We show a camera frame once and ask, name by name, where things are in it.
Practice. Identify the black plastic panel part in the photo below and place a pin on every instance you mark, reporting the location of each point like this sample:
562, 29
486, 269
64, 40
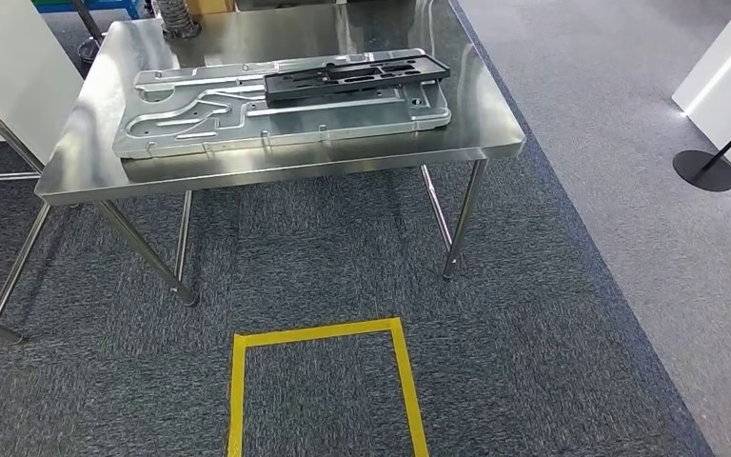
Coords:
432, 68

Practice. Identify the stainless steel workbench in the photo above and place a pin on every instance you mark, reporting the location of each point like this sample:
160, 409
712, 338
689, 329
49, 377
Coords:
479, 120

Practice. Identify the large aluminium plate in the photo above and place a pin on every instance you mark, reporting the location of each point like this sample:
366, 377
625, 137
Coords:
315, 126

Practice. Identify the cardboard box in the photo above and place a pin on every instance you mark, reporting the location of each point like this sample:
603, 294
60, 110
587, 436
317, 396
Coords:
211, 5

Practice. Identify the white display board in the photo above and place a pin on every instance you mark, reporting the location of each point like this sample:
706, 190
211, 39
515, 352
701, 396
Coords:
19, 69

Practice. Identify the white partition panel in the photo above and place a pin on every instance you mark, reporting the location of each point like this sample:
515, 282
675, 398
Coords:
725, 82

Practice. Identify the metal stanchion post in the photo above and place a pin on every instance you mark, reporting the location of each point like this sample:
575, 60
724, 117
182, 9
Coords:
88, 50

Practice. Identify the blue metal frame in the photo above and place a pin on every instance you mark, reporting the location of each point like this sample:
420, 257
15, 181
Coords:
119, 7

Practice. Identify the black stanchion post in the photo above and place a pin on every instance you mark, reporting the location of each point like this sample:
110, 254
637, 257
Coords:
703, 171

